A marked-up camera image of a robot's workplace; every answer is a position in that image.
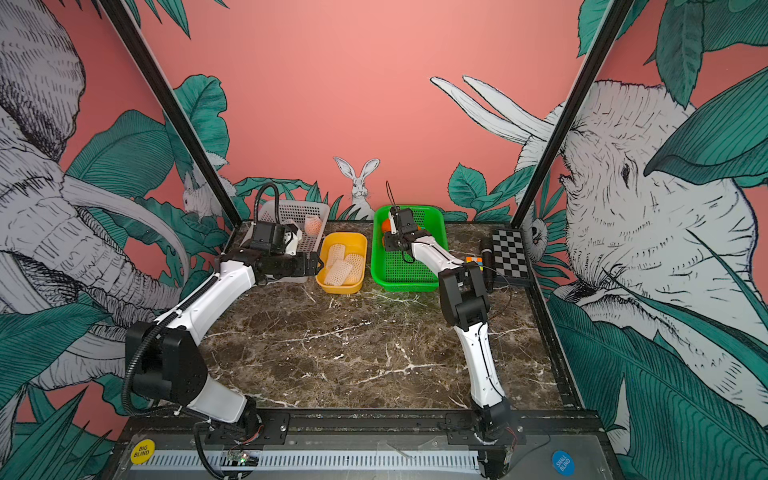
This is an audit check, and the blue round sticker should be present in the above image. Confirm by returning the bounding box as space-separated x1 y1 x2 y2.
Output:
551 450 575 477

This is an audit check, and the yellow plastic tub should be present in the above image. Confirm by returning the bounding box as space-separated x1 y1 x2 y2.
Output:
315 232 368 294

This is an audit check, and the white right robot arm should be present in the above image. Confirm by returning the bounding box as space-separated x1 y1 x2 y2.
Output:
383 205 511 444

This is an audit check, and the white foam net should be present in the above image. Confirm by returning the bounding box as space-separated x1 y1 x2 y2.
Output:
325 243 346 268
344 253 365 285
324 260 353 286

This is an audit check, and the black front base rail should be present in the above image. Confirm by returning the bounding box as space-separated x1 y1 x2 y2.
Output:
118 405 590 449

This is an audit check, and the colourful rubiks cube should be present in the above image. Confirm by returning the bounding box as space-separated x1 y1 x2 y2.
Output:
466 256 483 269

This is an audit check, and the black frame post left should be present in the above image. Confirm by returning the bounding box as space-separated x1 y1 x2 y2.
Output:
99 0 242 228

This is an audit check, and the yellow round sticker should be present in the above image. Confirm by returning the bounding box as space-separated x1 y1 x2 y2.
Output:
130 439 156 465

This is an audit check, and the white plastic perforated basket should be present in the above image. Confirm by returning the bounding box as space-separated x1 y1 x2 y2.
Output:
233 200 330 283

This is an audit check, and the black cylindrical microphone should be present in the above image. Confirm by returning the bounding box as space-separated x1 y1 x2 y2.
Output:
479 237 496 293

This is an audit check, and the white slotted front rail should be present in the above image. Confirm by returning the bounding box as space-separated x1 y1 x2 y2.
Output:
130 449 481 474

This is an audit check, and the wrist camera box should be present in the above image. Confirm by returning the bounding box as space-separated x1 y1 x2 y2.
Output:
242 221 303 255
389 206 402 234

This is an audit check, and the black white folding chessboard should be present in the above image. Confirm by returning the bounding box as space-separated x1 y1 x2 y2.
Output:
491 229 532 287

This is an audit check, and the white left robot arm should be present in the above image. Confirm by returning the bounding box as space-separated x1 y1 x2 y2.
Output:
121 248 324 424

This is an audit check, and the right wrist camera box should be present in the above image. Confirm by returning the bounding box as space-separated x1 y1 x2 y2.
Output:
389 206 402 234

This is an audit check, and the green plastic perforated basket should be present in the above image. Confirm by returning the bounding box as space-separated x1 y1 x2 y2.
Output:
371 205 448 292

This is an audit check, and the black frame post right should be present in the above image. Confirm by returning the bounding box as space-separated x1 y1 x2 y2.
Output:
510 0 633 228

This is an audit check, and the black frame post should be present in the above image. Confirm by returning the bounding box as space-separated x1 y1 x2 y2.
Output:
510 0 633 228
99 0 242 228

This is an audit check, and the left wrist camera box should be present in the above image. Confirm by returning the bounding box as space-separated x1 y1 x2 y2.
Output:
242 221 303 255

